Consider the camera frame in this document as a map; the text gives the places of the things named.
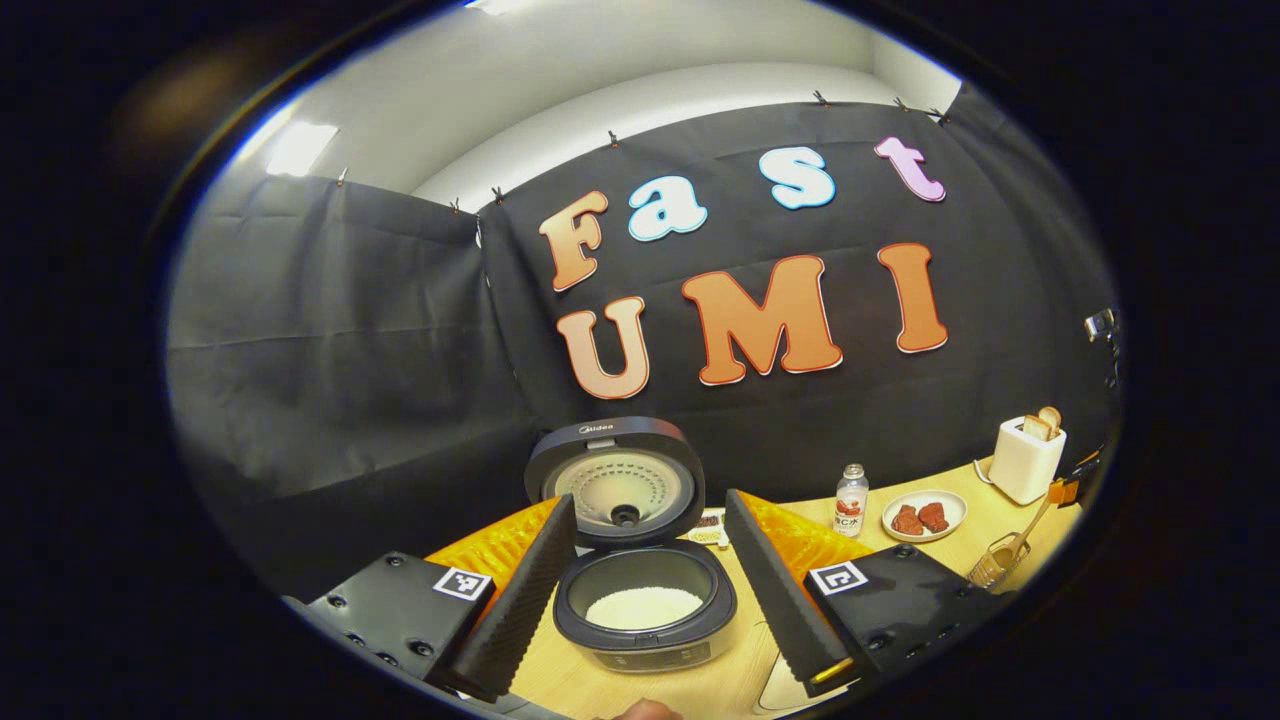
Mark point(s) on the black backdrop cloth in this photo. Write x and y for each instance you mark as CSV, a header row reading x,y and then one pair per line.
x,y
330,350

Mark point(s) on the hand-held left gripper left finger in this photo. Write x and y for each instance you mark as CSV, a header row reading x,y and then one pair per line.
x,y
525,600

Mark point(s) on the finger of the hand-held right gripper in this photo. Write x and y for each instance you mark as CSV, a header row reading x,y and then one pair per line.
x,y
1062,491

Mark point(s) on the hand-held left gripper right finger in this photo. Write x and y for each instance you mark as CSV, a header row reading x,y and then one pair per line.
x,y
775,600

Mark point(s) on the white round plate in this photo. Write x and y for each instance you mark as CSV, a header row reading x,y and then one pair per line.
x,y
955,505

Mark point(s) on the red meat piece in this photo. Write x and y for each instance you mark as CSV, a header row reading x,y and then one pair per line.
x,y
934,517
907,521

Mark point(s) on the white toaster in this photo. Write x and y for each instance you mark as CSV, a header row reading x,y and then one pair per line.
x,y
1025,465

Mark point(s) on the black rice cooker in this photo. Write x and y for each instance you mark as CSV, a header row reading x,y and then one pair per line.
x,y
560,450

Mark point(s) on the white rice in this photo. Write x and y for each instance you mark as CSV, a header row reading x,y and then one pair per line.
x,y
645,608

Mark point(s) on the toasted bread slice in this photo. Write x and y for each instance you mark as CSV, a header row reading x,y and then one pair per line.
x,y
1035,428
1051,416

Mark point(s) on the clear drink bottle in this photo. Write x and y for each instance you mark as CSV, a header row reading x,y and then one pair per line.
x,y
851,505

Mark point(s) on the ceiling light panel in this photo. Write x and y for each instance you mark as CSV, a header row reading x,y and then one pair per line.
x,y
495,6
300,148

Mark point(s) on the white tray of beans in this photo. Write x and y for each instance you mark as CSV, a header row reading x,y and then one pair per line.
x,y
710,528

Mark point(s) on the row of cloth clips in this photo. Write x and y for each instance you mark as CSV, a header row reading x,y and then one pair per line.
x,y
612,138

